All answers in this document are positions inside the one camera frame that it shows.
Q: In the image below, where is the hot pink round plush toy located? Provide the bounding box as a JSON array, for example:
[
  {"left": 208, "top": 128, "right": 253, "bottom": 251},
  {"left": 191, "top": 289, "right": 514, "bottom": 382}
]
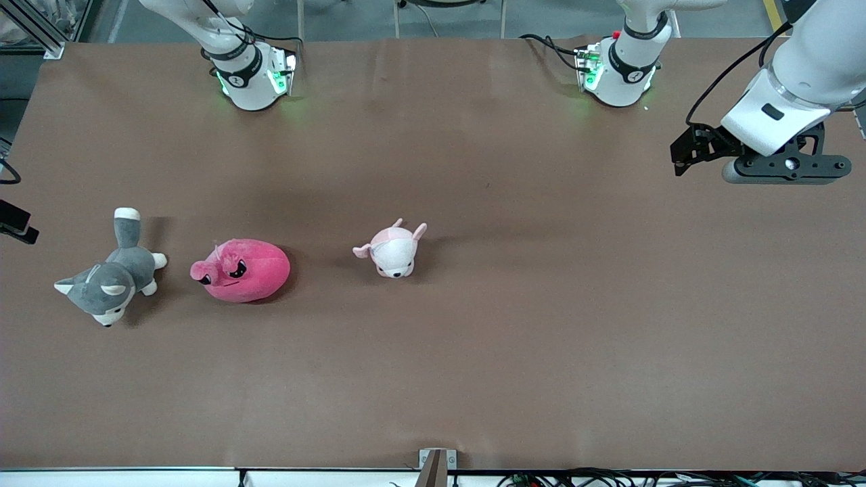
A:
[{"left": 189, "top": 237, "right": 292, "bottom": 304}]

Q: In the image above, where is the grey white husky plush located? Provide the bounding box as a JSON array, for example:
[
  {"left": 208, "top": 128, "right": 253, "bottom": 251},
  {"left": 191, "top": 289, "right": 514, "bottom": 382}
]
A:
[{"left": 53, "top": 207, "right": 168, "bottom": 328}]

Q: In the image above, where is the brown table cover sheet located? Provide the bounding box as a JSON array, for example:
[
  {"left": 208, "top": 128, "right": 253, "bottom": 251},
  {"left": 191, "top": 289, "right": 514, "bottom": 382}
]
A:
[{"left": 0, "top": 37, "right": 866, "bottom": 471}]

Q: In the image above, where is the pale pink plush puppy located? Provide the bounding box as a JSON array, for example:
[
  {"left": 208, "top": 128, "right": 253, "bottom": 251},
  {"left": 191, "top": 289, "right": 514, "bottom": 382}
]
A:
[{"left": 352, "top": 218, "right": 428, "bottom": 279}]

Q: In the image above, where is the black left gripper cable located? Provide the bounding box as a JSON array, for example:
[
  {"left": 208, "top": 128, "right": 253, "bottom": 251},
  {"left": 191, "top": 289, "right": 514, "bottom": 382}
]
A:
[{"left": 685, "top": 20, "right": 794, "bottom": 131}]

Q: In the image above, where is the black left arm base cable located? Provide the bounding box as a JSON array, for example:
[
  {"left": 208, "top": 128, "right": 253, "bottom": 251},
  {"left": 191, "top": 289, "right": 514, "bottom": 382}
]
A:
[{"left": 519, "top": 32, "right": 587, "bottom": 74}]

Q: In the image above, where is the aluminium frame post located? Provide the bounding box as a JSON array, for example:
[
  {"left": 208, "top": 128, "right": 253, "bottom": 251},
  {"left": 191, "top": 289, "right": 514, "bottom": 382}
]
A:
[{"left": 0, "top": 0, "right": 102, "bottom": 60}]

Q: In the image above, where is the white table edge rail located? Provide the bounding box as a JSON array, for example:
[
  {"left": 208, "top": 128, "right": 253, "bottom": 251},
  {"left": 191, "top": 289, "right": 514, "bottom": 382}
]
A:
[{"left": 0, "top": 466, "right": 420, "bottom": 487}]

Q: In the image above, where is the black cable bundle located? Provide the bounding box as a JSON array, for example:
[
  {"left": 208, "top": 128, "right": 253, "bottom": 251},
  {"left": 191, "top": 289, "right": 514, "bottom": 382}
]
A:
[{"left": 497, "top": 468, "right": 866, "bottom": 487}]

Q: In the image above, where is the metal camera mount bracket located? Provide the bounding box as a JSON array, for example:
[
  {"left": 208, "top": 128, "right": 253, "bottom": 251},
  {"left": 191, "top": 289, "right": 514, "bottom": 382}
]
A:
[{"left": 418, "top": 448, "right": 458, "bottom": 487}]

